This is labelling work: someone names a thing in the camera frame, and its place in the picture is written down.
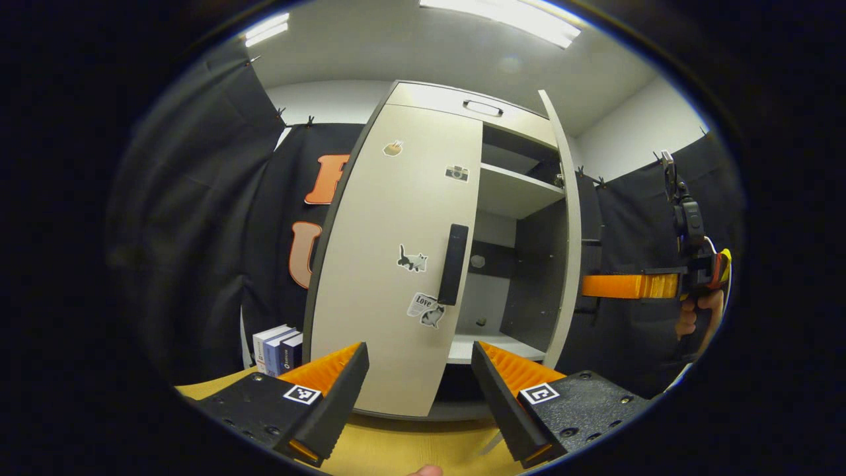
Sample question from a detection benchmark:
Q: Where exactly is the beige cabinet door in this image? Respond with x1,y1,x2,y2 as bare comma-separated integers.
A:
309,102,484,418
537,89,584,371

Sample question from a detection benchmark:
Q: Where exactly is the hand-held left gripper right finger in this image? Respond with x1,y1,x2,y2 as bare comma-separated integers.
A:
471,340,652,470

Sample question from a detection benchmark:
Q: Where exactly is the black backdrop cloth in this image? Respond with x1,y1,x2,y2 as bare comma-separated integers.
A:
106,40,288,387
555,132,744,397
241,122,367,371

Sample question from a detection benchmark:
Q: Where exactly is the dark blue box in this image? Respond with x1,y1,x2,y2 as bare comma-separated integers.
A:
280,333,305,371

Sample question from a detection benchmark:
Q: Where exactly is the beige double-door shoe cabinet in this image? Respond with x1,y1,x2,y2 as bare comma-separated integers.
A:
303,79,582,420

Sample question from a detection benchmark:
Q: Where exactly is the large ceiling light panel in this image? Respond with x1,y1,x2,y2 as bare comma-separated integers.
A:
420,0,582,49

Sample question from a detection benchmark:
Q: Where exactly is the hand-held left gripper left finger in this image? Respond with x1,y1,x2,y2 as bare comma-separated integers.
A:
192,342,369,468

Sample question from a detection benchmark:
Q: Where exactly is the small ceiling light panel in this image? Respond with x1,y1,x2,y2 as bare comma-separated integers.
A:
245,13,290,48

